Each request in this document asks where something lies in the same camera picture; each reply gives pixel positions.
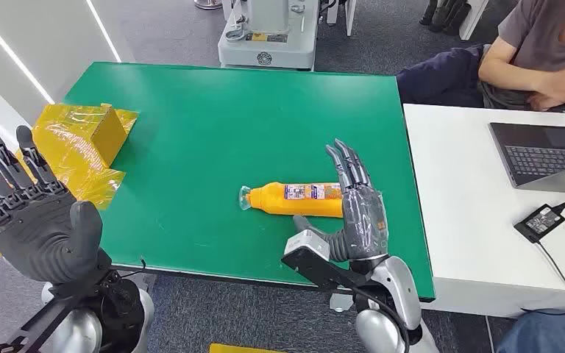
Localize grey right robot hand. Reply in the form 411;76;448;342
292;138;391;264

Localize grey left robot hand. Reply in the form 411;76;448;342
0;115;113;286

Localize orange detergent bottle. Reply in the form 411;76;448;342
238;181;344;218

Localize person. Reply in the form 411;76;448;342
396;0;565;112

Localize dark grey laptop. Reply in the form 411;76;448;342
488;121;565;195

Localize grey table foot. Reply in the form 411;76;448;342
330;292;354;313

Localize yellow film-wrapped cardboard box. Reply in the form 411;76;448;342
0;103;140;259

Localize white cabinet panel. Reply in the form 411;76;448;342
458;0;489;41

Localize black power adapter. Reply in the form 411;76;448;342
513;203;565;243

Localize yellow box edge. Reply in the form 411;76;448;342
208;343;286;353

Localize white machine base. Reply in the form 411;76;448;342
217;0;320;70

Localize white furniture panels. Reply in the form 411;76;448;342
326;0;358;38

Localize person's leg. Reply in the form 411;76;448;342
496;311;565;353

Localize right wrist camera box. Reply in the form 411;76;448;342
283;229;331;262

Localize black right camera bracket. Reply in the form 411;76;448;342
280;246;366;293

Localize black camera bracket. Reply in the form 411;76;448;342
280;246;366;293
0;287;93;353

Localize black left camera bracket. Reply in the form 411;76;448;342
0;287;93;353

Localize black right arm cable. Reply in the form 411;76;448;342
350;287;411;353

